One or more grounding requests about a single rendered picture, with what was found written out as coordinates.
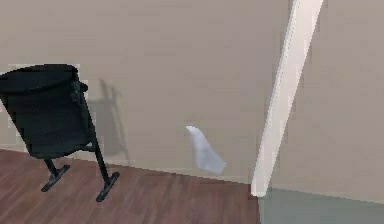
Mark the black bin on stand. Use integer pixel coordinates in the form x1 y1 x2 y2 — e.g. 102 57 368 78
0 63 121 203

